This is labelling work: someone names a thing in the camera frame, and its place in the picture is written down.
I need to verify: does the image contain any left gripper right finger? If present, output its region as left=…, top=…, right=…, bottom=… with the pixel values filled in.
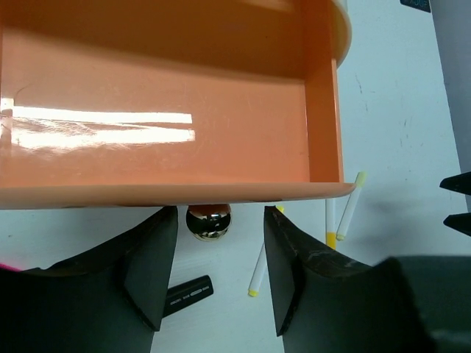
left=263, top=207, right=470, bottom=352

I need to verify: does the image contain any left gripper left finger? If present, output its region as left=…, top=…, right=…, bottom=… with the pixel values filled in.
left=1, top=207, right=178, bottom=352

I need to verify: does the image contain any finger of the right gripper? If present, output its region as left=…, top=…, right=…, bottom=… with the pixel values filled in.
left=439, top=172, right=471, bottom=193
left=443, top=213, right=471, bottom=235

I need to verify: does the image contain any yellow white pen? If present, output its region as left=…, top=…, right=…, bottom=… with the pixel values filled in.
left=336, top=171, right=366, bottom=241
left=247, top=204, right=285, bottom=298
left=325, top=199, right=336, bottom=249

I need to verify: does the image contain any orange drawer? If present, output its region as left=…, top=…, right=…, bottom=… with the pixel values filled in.
left=1, top=1, right=354, bottom=215

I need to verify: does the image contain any orange highlighter marker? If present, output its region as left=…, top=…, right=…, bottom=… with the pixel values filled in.
left=163, top=275, right=214, bottom=318

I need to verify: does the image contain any pink highlighter marker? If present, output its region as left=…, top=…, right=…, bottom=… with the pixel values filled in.
left=0, top=263, right=21, bottom=272

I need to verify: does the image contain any cream round drawer organizer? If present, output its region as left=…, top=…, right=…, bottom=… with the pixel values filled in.
left=331, top=0, right=352, bottom=67

